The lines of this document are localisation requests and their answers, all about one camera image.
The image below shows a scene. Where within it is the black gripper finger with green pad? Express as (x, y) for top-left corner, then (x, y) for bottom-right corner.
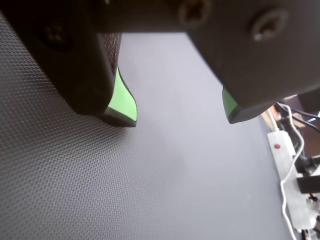
(0, 0), (139, 128)

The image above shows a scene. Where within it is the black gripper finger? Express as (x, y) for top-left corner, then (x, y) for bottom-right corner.
(184, 0), (320, 125)

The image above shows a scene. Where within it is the black plug block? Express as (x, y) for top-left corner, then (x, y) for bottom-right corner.
(296, 174), (320, 195)

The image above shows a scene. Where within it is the white power strip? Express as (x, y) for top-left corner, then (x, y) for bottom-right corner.
(266, 129), (318, 233)

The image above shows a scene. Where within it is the thin black cable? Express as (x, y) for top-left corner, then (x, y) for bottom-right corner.
(276, 101), (320, 132)

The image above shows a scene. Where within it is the thin white cable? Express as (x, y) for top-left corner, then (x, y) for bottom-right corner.
(279, 102), (305, 240)

